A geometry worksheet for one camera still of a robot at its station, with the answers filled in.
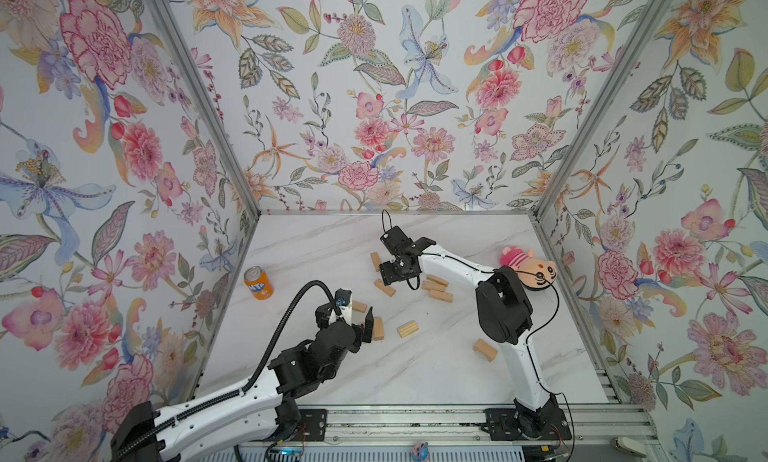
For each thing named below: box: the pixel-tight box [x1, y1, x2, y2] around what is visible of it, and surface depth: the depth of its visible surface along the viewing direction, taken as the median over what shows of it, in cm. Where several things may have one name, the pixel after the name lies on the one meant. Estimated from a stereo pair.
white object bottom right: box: [610, 436, 648, 459], surface depth 71 cm
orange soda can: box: [244, 266, 274, 300], surface depth 92 cm
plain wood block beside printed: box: [373, 317, 384, 341], surface depth 92 cm
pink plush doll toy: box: [500, 246, 557, 289], surface depth 99 cm
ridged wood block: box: [396, 320, 419, 338], surface depth 92 cm
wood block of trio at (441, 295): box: [428, 289, 453, 303], surface depth 99 cm
